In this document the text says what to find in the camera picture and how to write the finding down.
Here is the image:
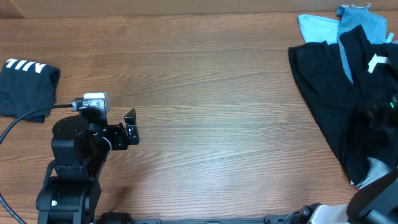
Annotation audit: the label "black shorts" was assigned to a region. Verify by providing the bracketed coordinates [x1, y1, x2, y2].
[288, 43, 397, 187]

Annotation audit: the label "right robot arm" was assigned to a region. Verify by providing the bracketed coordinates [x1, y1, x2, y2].
[283, 169, 397, 224]

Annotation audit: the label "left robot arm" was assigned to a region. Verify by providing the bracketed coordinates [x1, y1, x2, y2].
[36, 108, 139, 223]

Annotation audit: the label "folded black shirt white letters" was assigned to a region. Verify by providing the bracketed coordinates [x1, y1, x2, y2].
[1, 58, 60, 123]

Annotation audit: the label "light blue shirt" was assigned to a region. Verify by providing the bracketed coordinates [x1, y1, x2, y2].
[298, 14, 340, 44]

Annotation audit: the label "black garment in pile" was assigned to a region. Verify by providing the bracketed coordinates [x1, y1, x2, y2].
[340, 26, 397, 126]

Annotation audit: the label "blue denim jeans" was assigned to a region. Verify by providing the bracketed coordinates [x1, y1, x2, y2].
[336, 4, 387, 83]

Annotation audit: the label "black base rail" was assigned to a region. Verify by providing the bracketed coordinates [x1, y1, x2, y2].
[132, 215, 292, 224]

